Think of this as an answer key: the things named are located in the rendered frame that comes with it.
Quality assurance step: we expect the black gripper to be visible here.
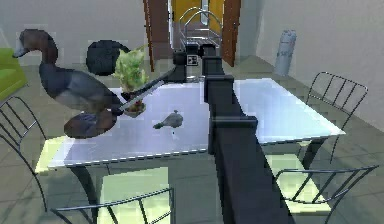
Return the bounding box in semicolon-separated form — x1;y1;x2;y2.
111;49;188;116

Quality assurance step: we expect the brown-headed grey duck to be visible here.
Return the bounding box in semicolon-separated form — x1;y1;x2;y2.
12;28;125;116

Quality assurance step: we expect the green house plant in pot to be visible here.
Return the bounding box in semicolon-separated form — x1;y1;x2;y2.
112;45;150;118

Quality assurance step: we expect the small grey pear-shaped object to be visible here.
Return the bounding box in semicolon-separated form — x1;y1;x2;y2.
152;109;185;131

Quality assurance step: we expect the brown room door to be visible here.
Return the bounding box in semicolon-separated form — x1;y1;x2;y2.
221;0;243;68
142;0;175;73

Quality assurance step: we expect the green sofa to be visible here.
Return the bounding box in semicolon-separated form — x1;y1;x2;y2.
0;47;28;102

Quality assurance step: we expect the glossy white table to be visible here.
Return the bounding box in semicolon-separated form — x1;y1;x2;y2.
48;77;347;223

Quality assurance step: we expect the pale grey cylinder bin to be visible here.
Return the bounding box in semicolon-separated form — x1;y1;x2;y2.
273;29;298;77

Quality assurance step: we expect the silver wire chair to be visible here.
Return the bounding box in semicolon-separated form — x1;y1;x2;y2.
178;6;224;52

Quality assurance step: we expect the black wire chair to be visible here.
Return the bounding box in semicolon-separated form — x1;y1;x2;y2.
0;95;48;213
49;187;176;224
272;164;381;224
305;71;370;165

